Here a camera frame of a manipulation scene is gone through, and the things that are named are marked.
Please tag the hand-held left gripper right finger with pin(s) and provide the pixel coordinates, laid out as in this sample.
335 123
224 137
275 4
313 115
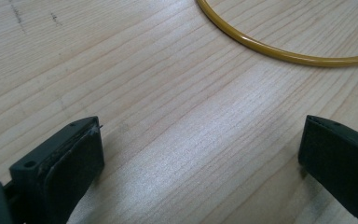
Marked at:
338 158

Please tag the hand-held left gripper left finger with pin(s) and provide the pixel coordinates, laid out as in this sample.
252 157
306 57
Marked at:
65 168

